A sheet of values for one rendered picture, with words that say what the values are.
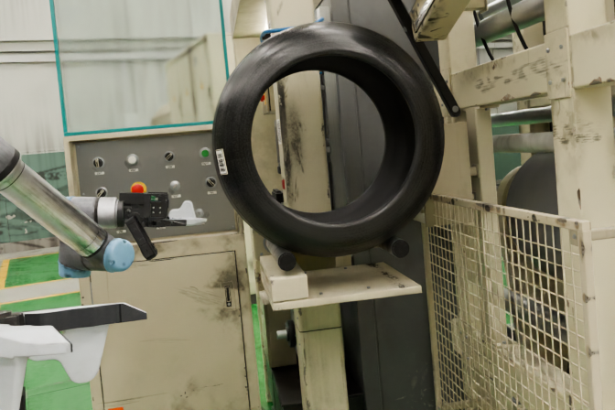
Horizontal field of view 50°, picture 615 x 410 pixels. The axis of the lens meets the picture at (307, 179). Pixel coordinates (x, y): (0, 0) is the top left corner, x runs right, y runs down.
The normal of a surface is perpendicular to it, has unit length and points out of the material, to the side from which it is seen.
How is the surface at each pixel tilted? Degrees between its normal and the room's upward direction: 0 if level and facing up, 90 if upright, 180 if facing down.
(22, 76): 90
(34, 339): 34
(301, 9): 90
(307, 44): 80
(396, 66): 82
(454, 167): 90
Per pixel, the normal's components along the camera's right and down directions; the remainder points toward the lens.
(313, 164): 0.14, 0.04
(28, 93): 0.39, 0.01
